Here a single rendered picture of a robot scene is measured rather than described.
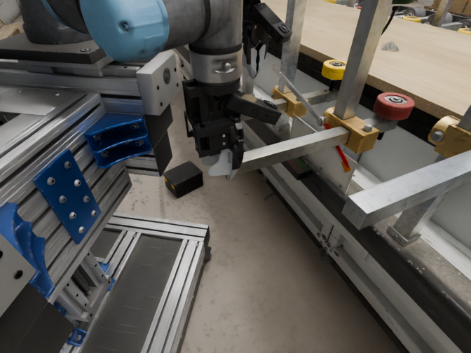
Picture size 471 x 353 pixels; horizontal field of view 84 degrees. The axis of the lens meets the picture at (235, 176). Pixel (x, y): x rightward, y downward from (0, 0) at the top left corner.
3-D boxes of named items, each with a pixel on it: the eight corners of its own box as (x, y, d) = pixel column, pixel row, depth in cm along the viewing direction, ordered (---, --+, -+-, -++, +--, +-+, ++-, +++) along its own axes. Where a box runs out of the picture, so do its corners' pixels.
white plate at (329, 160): (344, 195, 67) (355, 164, 60) (288, 142, 85) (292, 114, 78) (345, 194, 67) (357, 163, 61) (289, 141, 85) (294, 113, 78)
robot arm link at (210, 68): (229, 38, 41) (253, 52, 35) (229, 67, 44) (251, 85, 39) (182, 43, 39) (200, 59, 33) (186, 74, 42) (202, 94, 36)
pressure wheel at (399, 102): (379, 150, 65) (399, 108, 57) (356, 134, 71) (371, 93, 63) (402, 143, 68) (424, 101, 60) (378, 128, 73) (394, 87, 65)
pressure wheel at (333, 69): (340, 105, 84) (351, 68, 76) (315, 101, 85) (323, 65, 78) (341, 94, 89) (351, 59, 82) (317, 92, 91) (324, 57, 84)
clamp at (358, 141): (356, 154, 60) (363, 135, 57) (318, 126, 69) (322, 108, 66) (374, 148, 62) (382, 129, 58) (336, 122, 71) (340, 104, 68)
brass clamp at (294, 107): (290, 119, 79) (293, 104, 76) (268, 101, 89) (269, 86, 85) (308, 115, 81) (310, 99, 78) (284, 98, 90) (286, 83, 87)
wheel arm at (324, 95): (213, 131, 74) (212, 117, 71) (209, 125, 76) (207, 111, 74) (336, 102, 88) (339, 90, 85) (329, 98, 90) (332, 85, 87)
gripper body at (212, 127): (187, 139, 49) (178, 74, 41) (229, 129, 52) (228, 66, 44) (200, 162, 44) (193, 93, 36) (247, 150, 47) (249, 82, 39)
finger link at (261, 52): (249, 71, 82) (249, 38, 76) (263, 76, 79) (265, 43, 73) (242, 73, 80) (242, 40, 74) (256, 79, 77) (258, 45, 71)
